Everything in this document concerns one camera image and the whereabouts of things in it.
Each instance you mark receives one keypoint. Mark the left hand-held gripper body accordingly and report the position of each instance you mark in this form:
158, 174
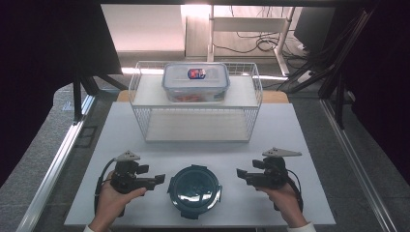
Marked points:
124, 179

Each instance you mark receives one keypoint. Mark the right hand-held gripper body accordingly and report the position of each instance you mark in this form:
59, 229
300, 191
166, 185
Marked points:
272, 177

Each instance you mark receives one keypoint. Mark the dark blue round food container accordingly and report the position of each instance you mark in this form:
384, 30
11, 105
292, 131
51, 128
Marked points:
195, 191

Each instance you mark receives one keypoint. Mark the clear rectangular food container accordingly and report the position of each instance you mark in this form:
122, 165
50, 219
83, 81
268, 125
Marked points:
195, 85

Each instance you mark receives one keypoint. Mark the person's left hand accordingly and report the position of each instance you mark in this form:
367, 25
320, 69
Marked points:
111, 206

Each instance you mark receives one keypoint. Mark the person's right hand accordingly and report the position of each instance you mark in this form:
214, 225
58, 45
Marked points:
288, 204

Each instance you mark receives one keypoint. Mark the black tripod stand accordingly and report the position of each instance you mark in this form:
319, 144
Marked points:
77, 96

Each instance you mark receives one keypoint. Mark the white power strip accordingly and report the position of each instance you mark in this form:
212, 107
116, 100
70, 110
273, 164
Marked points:
304, 76

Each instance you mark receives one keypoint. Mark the black metal stand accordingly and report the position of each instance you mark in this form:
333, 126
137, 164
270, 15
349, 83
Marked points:
338, 74

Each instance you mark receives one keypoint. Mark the white cabinet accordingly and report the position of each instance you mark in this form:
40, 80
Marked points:
145, 27

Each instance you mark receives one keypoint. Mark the aluminium rail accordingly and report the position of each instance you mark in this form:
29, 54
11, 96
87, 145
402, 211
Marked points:
53, 174
357, 167

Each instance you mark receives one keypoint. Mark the white desk frame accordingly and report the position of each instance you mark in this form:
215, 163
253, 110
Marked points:
248, 24

